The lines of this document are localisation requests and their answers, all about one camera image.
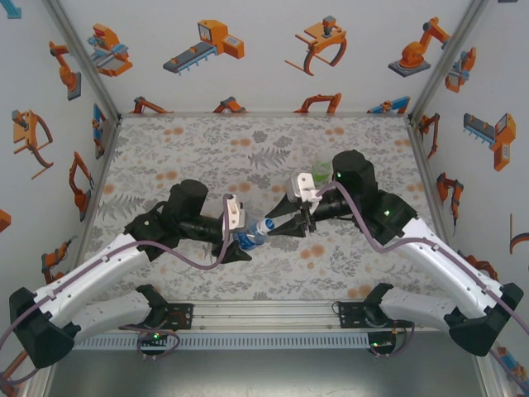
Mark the clear bottle blue label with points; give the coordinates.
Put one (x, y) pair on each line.
(248, 240)

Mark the small blue white bottle cap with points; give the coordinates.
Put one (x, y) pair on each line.
(269, 224)

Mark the clear bottle green label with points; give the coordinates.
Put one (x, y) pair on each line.
(321, 178)

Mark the wide translucent white bottle cap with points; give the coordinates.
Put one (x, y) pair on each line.
(321, 166)

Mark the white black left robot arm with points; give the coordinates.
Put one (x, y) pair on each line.
(95, 269)

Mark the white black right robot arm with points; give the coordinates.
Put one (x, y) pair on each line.
(446, 269)

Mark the floral patterned tablecloth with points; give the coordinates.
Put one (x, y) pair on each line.
(206, 144)

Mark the aluminium table edge bar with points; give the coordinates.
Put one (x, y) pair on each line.
(432, 186)
(264, 114)
(100, 178)

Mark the small green-lit circuit board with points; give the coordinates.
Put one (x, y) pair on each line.
(378, 343)
(155, 336)

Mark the aluminium mounting rail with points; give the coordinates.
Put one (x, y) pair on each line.
(264, 316)

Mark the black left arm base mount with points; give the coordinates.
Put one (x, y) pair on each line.
(182, 310)

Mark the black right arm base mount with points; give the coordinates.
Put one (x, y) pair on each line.
(351, 314)

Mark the aluminium frame post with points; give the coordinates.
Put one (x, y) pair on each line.
(84, 58)
(448, 58)

